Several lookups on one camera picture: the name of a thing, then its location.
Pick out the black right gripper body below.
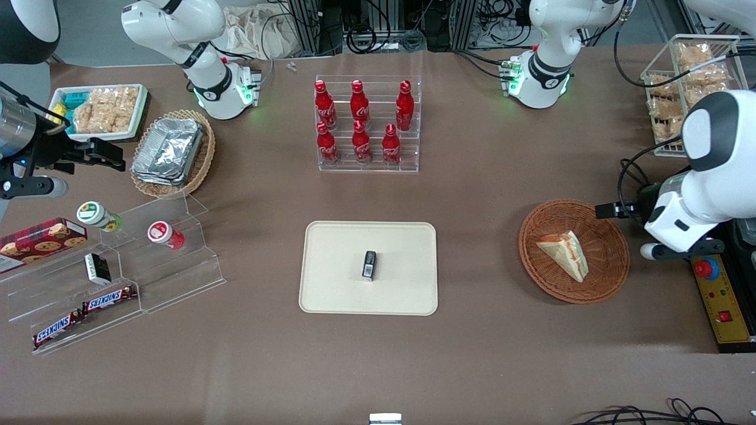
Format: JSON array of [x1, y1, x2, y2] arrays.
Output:
[[27, 133, 89, 175]]

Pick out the triangular sandwich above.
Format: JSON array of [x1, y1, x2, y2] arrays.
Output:
[[536, 230, 589, 283]]

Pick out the white rectangular snack tray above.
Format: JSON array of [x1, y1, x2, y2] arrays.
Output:
[[48, 84, 149, 142]]

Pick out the brown wicker basket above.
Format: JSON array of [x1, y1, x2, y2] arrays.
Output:
[[518, 199, 631, 305]]

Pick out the light wicker basket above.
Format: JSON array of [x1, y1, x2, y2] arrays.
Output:
[[130, 109, 216, 200]]

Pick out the beige plastic tray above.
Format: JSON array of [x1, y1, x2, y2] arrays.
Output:
[[298, 221, 439, 316]]

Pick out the clear bag of rice crackers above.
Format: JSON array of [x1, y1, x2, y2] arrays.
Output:
[[73, 87, 140, 134]]

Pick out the green lid yogurt cup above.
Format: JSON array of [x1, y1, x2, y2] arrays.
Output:
[[77, 201, 123, 233]]

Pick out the aluminium foil container stack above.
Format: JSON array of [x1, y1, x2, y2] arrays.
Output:
[[130, 117, 204, 187]]

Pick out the clear plastic container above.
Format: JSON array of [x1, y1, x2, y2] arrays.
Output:
[[732, 218, 756, 246]]

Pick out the red lid yogurt cup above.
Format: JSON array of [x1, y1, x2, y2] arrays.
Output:
[[147, 221, 185, 250]]

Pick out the red cookie box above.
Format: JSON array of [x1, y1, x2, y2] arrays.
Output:
[[0, 217, 88, 273]]

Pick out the yellow emergency stop control box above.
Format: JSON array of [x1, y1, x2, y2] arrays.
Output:
[[688, 224, 756, 355]]

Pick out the black and white small carton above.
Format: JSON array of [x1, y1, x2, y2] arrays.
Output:
[[84, 253, 112, 285]]

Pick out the clear bag of fried snacks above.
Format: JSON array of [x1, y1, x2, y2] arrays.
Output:
[[647, 74, 687, 142], [675, 42, 731, 98]]

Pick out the clear acrylic step shelf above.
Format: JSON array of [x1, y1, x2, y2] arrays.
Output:
[[99, 192, 227, 314], [0, 233, 145, 356]]

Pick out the snickers chocolate bar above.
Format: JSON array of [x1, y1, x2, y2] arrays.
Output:
[[32, 310, 84, 349], [82, 285, 138, 313]]

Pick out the beige cloth bag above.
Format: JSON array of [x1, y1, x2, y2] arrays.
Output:
[[223, 5, 297, 61]]

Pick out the red cola bottle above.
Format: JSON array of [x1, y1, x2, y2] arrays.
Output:
[[382, 123, 402, 166], [316, 121, 340, 166], [314, 80, 337, 130], [350, 80, 370, 128], [396, 80, 415, 132], [352, 120, 373, 165]]

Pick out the clear acrylic bottle rack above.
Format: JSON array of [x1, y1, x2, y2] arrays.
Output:
[[315, 74, 423, 174]]

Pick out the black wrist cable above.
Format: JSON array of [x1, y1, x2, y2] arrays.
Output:
[[617, 137, 692, 228]]

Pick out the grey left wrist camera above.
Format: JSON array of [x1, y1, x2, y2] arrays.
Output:
[[641, 238, 726, 261]]

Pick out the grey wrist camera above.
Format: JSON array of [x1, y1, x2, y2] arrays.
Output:
[[0, 176, 69, 200], [641, 238, 726, 261]]

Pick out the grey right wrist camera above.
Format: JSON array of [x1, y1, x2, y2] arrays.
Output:
[[0, 176, 69, 200]]

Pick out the white wire basket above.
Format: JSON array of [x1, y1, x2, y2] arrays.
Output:
[[641, 34, 748, 157]]

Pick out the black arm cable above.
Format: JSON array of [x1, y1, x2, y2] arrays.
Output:
[[613, 0, 746, 89]]

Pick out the black floor cables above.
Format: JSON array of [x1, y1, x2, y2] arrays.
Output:
[[570, 398, 756, 425]]

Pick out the black base cables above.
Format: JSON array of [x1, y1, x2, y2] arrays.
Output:
[[455, 48, 510, 80]]

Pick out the coiled black cable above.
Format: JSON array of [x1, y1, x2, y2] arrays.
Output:
[[346, 25, 380, 55]]

